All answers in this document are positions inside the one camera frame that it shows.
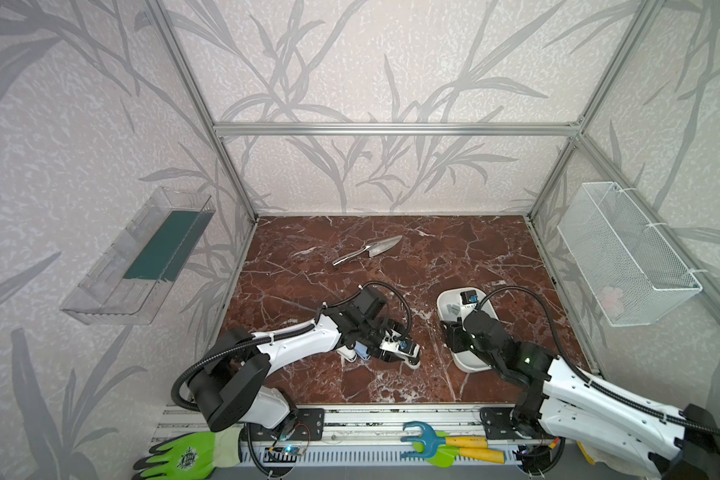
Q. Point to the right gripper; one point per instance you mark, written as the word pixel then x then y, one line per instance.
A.
pixel 456 334

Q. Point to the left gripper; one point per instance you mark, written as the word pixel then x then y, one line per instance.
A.
pixel 381 339

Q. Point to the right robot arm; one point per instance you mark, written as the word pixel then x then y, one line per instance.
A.
pixel 627 432

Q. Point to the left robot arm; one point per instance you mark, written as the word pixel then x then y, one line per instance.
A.
pixel 227 385

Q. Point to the white mini stapler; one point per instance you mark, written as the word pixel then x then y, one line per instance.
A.
pixel 347 354

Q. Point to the grey staple strip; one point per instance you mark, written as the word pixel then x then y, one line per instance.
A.
pixel 454 310

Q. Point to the white oval tray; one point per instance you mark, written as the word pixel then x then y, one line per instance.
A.
pixel 452 297

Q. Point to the silver metal trowel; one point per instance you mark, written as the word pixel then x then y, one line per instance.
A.
pixel 372 249

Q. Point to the teal garden hand rake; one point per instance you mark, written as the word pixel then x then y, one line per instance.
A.
pixel 431 441

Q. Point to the green garden hand shovel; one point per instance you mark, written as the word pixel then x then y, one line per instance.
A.
pixel 446 456

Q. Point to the pink object in basket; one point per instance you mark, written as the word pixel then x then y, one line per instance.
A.
pixel 611 300

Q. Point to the green circuit board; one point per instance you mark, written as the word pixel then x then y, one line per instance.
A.
pixel 286 453

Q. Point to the green work glove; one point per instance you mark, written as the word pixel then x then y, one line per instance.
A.
pixel 191 456

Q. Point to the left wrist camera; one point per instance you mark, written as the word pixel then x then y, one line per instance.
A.
pixel 399 346

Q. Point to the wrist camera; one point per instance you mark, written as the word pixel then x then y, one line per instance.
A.
pixel 469 298
pixel 399 346

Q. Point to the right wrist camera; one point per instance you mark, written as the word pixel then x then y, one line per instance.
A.
pixel 469 298

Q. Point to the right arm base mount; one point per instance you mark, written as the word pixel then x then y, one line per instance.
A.
pixel 498 424

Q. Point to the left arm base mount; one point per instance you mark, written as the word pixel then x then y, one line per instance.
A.
pixel 303 425

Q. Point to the white wire mesh basket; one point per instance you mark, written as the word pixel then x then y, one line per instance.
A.
pixel 615 244

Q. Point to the aluminium frame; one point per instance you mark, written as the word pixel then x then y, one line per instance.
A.
pixel 467 127

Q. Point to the clear plastic wall shelf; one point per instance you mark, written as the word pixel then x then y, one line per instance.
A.
pixel 134 276

